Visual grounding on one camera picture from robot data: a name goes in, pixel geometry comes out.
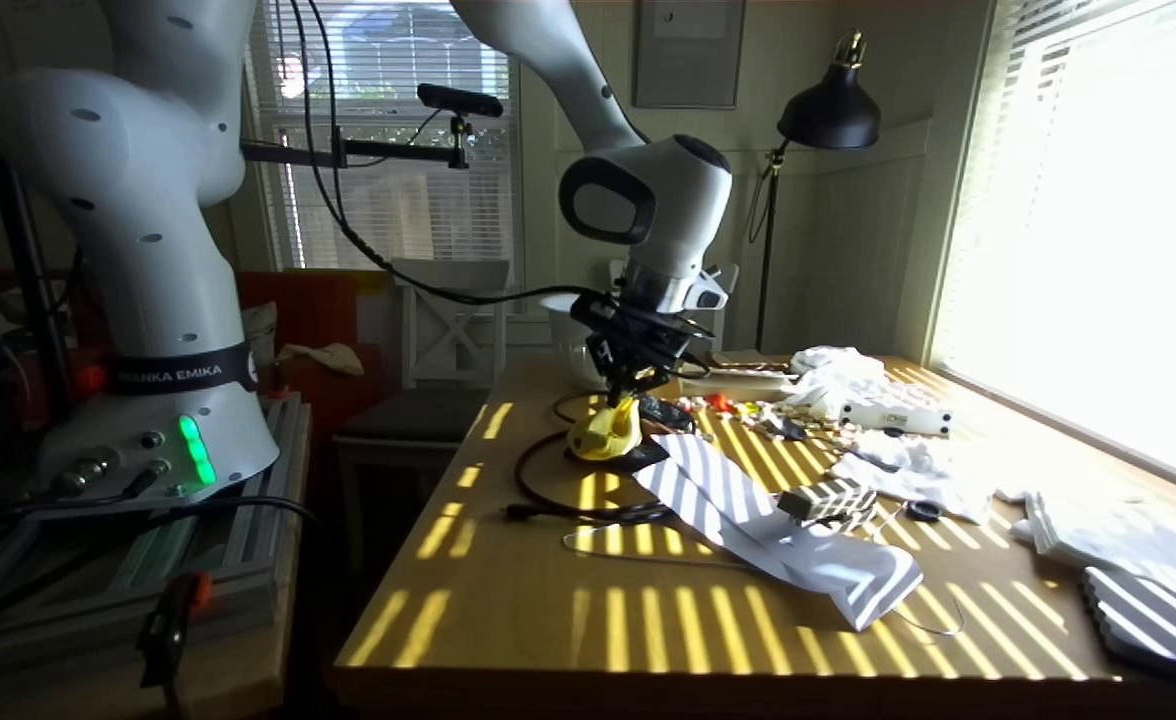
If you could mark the tiny black block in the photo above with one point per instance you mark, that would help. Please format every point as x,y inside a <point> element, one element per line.
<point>922,511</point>

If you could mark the orange black hand tool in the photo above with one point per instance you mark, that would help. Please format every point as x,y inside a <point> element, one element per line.
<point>181,602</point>

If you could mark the small white rumpled cloth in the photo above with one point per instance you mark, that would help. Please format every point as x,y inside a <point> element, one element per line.
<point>913,470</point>

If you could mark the yellow banana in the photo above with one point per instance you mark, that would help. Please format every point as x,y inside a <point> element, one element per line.
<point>604,432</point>

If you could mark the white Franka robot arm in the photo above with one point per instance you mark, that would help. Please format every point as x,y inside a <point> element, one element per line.
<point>150,202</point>

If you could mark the dark folded cloth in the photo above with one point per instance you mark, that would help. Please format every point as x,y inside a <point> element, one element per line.
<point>1151,623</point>

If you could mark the small orange round object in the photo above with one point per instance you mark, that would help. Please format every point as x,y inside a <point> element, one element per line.
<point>716,402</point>

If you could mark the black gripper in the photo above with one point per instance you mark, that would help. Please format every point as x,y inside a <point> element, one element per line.
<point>641,334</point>

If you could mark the white window blinds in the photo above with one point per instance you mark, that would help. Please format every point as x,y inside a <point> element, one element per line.
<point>482,202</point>
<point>1082,240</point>

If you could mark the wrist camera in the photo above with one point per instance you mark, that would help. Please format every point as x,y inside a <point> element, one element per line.
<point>703,292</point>

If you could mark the small black white object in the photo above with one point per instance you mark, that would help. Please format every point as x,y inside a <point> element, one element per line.
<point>830,507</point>

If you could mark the white folded cloth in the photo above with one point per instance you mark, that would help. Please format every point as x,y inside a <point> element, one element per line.
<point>1132,546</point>

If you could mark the tiny dark object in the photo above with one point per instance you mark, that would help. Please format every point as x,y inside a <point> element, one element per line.
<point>787,425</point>

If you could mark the white crumpled cloth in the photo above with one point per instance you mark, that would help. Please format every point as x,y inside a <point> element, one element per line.
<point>834,372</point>

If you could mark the grey framed wall picture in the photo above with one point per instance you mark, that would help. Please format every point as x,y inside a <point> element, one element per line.
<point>689,55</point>

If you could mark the long grey striped cloth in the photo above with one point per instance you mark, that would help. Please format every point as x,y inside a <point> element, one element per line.
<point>751,512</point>

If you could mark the red cabinet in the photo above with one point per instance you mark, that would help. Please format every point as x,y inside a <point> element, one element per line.
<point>308,312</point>

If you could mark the aluminium rail robot platform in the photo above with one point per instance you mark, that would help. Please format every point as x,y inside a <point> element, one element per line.
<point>80,587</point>

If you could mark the black tripod pole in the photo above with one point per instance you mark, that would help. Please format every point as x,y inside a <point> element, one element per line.
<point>11,212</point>

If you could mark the black desk lamp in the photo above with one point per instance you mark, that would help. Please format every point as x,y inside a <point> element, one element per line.
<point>830,113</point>

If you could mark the black stereo camera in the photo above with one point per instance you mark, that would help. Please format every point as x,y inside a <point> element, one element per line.
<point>460,103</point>

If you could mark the beige cloth on cabinet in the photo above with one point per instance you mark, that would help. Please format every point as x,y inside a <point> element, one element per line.
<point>322,358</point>

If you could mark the small white tube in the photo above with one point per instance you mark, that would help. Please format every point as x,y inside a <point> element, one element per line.
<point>901,419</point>

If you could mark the white wooden chair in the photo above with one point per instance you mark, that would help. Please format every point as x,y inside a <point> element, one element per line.
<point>451,334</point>

